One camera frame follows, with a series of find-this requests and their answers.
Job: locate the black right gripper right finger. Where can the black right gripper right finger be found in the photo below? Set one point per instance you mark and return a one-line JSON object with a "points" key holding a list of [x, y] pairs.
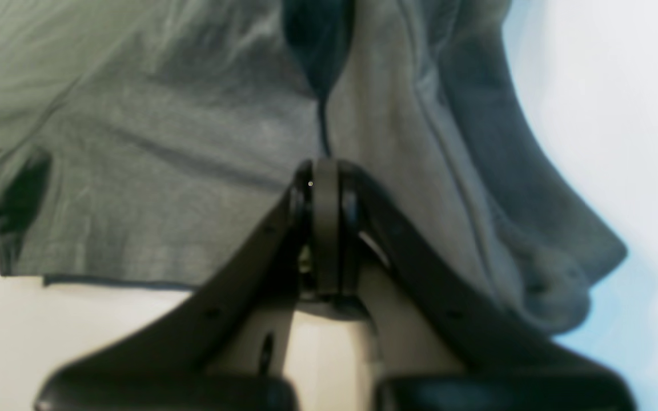
{"points": [[442, 345]]}

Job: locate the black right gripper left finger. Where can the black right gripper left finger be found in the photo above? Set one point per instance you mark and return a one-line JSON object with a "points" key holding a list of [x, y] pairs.
{"points": [[163, 366]]}

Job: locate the grey T-shirt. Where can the grey T-shirt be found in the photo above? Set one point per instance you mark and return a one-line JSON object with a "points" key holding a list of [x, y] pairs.
{"points": [[141, 141]]}

